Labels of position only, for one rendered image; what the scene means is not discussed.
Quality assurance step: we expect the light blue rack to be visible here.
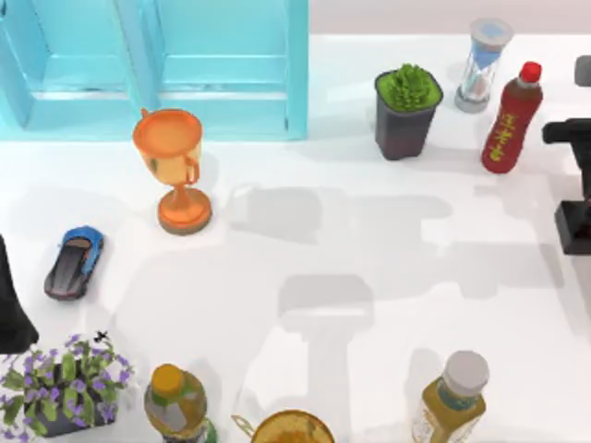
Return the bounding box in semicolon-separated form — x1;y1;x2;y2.
0;0;310;142

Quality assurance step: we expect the purple flower plant pot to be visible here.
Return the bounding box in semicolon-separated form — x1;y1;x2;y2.
0;332;136;440

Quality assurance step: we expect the red bottle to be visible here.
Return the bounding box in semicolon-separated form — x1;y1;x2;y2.
480;60;545;175

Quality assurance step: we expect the orange trophy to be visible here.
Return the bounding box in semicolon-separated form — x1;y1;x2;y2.
132;107;215;236

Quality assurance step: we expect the green plant in grey pot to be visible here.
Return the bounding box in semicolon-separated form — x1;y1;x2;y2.
374;63;445;162

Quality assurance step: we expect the yellow-capped green bottle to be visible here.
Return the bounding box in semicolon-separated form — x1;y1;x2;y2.
143;363;219;443

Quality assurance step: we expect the blue and grey toy car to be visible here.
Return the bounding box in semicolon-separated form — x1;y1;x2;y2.
43;225;106;302

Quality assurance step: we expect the blue and grey hourglass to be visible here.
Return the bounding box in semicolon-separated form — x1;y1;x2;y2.
453;18;515;114

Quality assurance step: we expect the gold trophy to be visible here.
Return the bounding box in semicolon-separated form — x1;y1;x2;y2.
230;409;336;443

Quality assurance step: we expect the white-capped yellow bottle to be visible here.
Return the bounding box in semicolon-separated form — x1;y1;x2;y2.
410;350;491;443

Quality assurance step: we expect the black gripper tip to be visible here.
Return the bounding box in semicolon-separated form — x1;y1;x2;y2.
0;233;41;355

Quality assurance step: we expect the grey rounded box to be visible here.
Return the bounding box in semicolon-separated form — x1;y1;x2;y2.
573;54;591;90

